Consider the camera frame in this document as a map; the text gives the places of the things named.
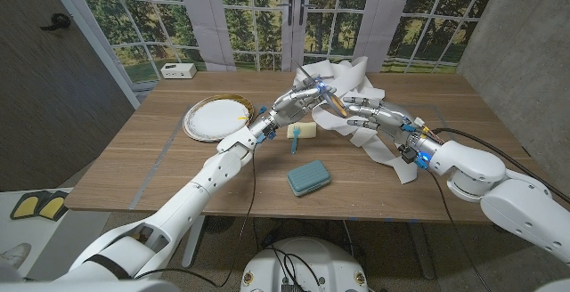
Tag printed window backdrop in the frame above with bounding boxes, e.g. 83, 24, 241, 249
42, 0, 504, 106

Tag black door handle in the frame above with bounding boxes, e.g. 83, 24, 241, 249
39, 12, 71, 32

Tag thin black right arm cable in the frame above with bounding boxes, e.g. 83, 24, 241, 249
426, 168, 493, 292

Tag dark round floor fan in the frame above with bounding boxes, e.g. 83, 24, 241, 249
203, 215, 236, 234

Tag yellow sponge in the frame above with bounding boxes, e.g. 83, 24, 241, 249
287, 120, 318, 140

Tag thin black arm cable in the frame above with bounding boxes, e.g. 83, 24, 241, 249
426, 168, 493, 292
132, 149, 258, 289

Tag white receipt paper strip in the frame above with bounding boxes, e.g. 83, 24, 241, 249
292, 55, 419, 185

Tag white power box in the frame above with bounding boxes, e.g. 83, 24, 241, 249
159, 62, 198, 80

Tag white sneaker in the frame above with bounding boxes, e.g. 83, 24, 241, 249
0, 242, 32, 270

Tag grey orange scissors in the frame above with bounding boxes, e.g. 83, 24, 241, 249
291, 58, 349, 118

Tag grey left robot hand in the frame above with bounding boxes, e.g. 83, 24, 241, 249
265, 73, 338, 134

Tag white table leg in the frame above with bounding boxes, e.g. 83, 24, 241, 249
181, 218, 208, 269

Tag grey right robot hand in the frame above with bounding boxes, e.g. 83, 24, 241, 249
341, 95, 422, 146

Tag teal soapbox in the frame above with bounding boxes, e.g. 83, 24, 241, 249
286, 158, 332, 198

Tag white robot torso base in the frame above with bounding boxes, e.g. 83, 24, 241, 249
240, 237, 370, 292

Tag yellow black foot pad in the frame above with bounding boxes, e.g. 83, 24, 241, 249
37, 190, 70, 222
9, 191, 53, 221

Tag grey table leg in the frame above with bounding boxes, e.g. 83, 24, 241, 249
407, 222, 436, 280

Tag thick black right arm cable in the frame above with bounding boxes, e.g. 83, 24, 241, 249
432, 126, 570, 204

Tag gold rimmed paper plate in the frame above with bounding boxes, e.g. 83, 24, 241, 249
182, 93, 256, 142

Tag black torso cable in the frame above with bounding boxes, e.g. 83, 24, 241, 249
262, 245, 324, 292

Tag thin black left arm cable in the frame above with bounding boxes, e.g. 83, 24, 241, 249
132, 149, 258, 289

